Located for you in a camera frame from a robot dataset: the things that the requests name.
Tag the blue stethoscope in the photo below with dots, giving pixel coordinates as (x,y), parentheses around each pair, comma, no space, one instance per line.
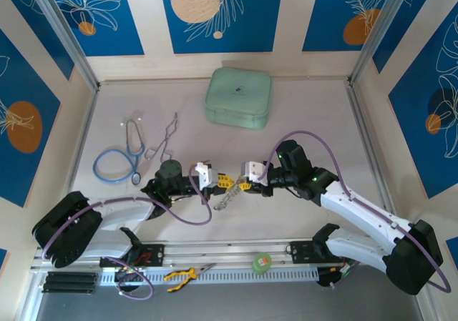
(136,178)

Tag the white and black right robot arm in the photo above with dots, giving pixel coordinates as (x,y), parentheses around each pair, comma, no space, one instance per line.
(358,206)

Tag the green round tape roll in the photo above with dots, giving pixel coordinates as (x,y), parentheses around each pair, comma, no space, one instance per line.
(262,264)

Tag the mint green zip case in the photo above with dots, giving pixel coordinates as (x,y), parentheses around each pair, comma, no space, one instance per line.
(238,97)

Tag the black extrusion bar stack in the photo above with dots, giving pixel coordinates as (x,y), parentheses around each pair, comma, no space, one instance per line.
(71,282)

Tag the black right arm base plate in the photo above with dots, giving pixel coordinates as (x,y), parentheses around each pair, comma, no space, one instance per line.
(300,251)

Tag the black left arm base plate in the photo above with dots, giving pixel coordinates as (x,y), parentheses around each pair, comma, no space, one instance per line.
(155,253)

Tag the yellow and black pliers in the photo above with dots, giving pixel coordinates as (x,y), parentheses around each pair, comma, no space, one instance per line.
(182,274)

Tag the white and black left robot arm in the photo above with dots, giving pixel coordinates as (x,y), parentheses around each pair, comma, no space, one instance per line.
(121,210)

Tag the aluminium frame post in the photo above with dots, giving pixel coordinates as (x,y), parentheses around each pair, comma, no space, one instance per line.
(68,38)
(379,31)

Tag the aluminium table side rail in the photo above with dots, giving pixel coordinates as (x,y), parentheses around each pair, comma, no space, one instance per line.
(79,149)
(370,149)

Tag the metal key holder with rings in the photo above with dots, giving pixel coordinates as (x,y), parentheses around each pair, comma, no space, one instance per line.
(225,201)

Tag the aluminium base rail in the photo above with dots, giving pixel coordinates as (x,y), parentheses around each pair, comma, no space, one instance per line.
(222,251)

